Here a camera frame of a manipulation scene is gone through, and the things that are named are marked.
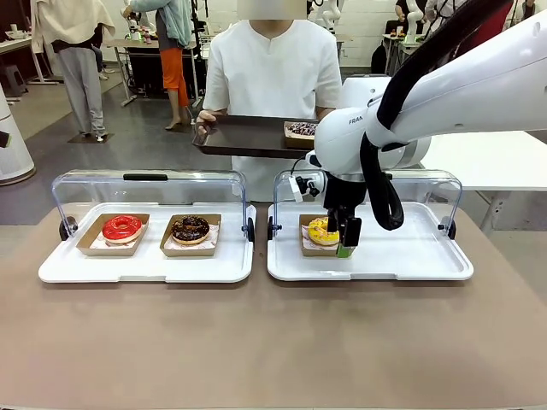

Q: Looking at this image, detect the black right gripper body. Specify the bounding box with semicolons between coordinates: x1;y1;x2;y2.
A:
322;172;368;220

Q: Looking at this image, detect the yellow sprinkled donut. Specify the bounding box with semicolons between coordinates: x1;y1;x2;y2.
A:
307;216;341;247

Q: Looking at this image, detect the brown cardboard boat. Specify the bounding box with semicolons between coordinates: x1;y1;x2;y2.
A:
75;213;151;257
159;213;223;259
298;214;343;258
283;120;320;150

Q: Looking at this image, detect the chocolate donut with pink sprinkles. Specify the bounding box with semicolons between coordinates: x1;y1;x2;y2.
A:
285;121;320;138

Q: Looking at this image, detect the dark brown serving tray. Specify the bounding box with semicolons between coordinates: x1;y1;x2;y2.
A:
191;114;322;161

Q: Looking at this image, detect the person in white shirt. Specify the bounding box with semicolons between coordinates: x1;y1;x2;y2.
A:
203;8;343;202

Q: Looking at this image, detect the chocolate glazed donut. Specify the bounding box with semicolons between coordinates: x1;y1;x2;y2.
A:
170;215;210;245

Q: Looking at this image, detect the person in orange skirt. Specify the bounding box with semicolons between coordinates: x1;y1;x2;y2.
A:
127;0;198;132

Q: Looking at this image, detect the red glazed donut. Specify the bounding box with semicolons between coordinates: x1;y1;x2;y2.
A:
102;214;143;245

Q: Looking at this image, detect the person in beige coat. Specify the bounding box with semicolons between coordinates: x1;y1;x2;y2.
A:
32;0;116;138

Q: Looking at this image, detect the person's right hand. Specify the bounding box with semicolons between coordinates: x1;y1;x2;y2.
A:
196;109;220;138

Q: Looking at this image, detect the printed paper liner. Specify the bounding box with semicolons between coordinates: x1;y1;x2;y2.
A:
301;225;341;251
91;229;146;251
164;224;221;251

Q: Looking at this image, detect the white display tray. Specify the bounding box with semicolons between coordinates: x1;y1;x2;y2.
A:
267;202;474;282
38;202;256;284

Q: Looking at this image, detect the clear hinged lid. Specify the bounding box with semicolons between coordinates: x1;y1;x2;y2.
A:
268;169;463;241
50;169;257;243

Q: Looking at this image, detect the white background table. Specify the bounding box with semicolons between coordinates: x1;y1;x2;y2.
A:
421;130;547;234

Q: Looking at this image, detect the background work desk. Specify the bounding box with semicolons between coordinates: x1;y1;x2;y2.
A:
104;38;207;108

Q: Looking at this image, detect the black floor mat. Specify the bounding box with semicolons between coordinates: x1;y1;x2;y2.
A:
67;132;115;144

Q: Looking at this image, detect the white cylindrical stand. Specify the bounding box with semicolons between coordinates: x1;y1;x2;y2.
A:
0;83;38;187

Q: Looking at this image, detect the grey stool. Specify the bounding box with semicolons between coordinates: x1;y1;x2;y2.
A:
0;63;29;99

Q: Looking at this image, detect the black cable sleeve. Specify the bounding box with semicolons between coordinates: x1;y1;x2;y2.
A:
360;0;514;232

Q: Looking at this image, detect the white wrist camera with mount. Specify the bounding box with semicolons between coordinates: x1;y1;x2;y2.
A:
289;173;321;204

